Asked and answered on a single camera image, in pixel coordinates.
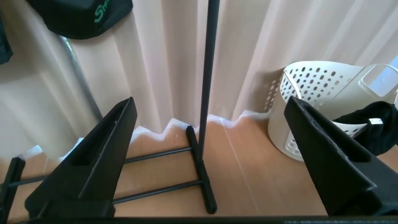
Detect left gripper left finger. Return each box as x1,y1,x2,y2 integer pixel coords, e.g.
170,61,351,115
24,96,138,218

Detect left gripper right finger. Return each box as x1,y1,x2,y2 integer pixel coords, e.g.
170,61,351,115
284,95,398,217

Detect black t-shirt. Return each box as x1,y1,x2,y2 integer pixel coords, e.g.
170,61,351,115
332,101,398,156

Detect black shorts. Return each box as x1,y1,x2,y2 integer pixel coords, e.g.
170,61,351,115
0,0,134,65

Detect white laundry basket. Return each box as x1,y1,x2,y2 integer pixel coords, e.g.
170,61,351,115
267,60,398,162

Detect black clothes rack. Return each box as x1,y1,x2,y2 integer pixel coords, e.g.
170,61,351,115
0,0,221,223

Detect beige curtain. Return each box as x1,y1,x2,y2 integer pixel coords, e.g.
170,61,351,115
0,0,398,162

